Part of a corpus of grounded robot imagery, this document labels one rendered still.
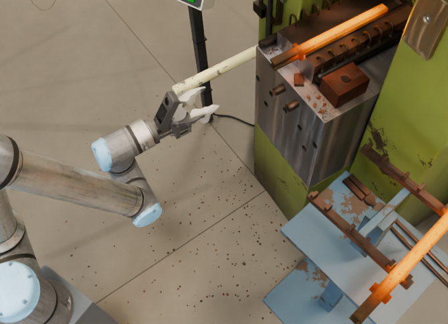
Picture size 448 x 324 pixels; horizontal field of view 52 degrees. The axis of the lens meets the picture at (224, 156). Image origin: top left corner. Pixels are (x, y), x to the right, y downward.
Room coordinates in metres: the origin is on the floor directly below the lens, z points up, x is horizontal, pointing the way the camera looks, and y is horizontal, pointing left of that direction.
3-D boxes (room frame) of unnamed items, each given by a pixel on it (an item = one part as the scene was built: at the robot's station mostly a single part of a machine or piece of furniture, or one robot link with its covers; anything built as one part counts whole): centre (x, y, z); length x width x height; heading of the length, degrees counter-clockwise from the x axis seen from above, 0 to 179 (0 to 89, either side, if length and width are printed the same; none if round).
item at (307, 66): (1.12, -0.44, 0.96); 0.42 x 0.20 x 0.09; 117
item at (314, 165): (1.07, -0.48, 0.69); 0.56 x 0.38 x 0.45; 117
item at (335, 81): (0.89, -0.39, 0.95); 0.12 x 0.09 x 0.07; 117
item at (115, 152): (0.71, 0.30, 0.98); 0.12 x 0.09 x 0.10; 117
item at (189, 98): (0.87, 0.08, 0.98); 0.09 x 0.03 x 0.06; 135
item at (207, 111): (0.80, 0.04, 0.98); 0.09 x 0.03 x 0.06; 98
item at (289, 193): (1.07, -0.48, 0.23); 0.56 x 0.38 x 0.47; 117
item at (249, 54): (1.29, -0.02, 0.62); 0.44 x 0.05 x 0.05; 117
